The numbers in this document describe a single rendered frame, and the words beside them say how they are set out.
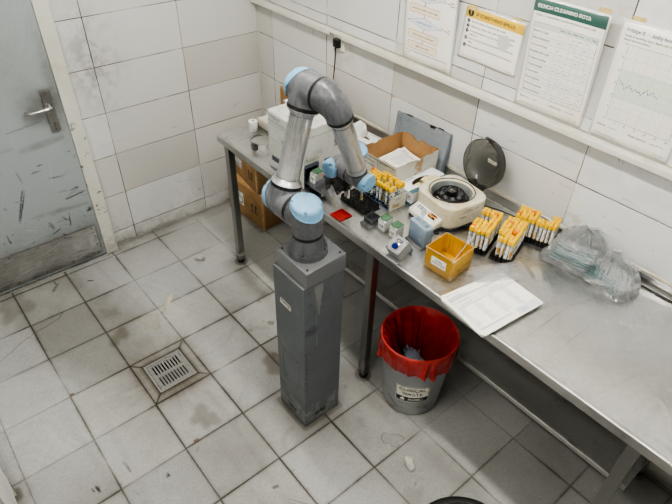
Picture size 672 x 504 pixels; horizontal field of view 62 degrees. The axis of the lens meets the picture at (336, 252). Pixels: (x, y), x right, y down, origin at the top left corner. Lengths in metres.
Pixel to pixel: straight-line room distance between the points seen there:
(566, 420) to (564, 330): 0.64
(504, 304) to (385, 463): 0.97
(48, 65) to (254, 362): 1.81
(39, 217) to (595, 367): 2.90
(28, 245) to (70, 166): 0.52
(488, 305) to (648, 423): 0.60
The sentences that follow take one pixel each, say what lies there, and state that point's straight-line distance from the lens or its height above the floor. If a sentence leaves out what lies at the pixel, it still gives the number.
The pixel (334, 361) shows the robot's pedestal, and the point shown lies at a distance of 2.53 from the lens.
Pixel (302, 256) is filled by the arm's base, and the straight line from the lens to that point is 2.08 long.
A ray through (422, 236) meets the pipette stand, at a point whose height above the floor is 0.94.
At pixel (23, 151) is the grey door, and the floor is 0.82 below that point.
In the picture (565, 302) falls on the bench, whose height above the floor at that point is 0.87.
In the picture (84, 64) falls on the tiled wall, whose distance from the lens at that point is 3.38.
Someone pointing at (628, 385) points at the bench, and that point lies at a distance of 2.03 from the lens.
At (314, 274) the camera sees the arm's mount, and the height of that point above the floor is 0.93.
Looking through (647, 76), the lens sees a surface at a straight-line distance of 2.17.
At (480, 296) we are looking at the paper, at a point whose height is 0.89.
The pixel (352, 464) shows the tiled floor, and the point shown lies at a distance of 2.65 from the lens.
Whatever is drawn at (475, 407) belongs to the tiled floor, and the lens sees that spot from 2.91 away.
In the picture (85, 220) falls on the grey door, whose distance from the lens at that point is 3.67.
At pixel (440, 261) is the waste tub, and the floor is 0.94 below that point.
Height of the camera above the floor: 2.29
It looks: 39 degrees down
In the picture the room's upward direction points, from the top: 2 degrees clockwise
